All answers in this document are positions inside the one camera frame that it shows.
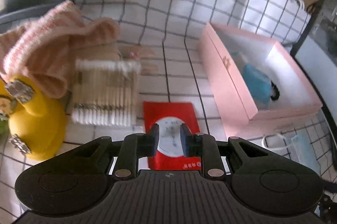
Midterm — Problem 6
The red envelope packet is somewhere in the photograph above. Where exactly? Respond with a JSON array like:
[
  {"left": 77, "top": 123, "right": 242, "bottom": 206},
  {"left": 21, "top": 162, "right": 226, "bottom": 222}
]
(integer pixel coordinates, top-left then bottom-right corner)
[{"left": 143, "top": 101, "right": 201, "bottom": 171}]

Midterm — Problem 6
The cotton swab pack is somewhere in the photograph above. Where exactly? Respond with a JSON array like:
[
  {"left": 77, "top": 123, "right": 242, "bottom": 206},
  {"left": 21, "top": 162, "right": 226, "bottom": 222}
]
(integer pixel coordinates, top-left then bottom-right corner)
[{"left": 71, "top": 59, "right": 142, "bottom": 127}]

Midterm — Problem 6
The blue tissue pack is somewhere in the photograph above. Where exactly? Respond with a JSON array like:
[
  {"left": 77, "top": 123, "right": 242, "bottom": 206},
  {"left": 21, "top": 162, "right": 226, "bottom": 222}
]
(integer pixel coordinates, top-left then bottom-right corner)
[{"left": 231, "top": 52, "right": 272, "bottom": 104}]

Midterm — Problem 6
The yellow rubber toy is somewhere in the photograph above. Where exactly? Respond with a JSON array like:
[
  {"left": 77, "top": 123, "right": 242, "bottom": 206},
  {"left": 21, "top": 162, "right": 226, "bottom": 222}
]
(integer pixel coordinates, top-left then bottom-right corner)
[{"left": 1, "top": 76, "right": 68, "bottom": 161}]

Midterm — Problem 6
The pink striped towel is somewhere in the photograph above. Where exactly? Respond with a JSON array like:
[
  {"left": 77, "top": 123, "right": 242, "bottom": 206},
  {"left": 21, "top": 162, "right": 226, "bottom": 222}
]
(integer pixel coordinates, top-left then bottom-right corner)
[{"left": 1, "top": 0, "right": 120, "bottom": 98}]

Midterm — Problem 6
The blue face mask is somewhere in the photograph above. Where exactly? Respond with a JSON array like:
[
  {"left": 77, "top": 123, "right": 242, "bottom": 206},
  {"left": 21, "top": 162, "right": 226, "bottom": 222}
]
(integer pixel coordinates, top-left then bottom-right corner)
[{"left": 261, "top": 132, "right": 320, "bottom": 176}]

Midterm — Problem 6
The pink cardboard box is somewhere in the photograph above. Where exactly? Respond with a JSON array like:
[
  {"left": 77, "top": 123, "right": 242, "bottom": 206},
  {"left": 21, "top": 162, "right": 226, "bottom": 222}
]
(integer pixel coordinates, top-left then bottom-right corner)
[{"left": 198, "top": 23, "right": 322, "bottom": 138}]

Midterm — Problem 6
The white black grid tablecloth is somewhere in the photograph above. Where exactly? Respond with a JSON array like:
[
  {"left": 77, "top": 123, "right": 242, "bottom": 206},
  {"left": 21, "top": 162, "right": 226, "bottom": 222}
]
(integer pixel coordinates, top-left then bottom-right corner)
[{"left": 0, "top": 0, "right": 337, "bottom": 224}]

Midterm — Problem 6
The glass side computer case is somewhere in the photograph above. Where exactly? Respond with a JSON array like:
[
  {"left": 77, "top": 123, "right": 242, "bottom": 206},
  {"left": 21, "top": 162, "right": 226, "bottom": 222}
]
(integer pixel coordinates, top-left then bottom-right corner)
[{"left": 291, "top": 0, "right": 337, "bottom": 135}]

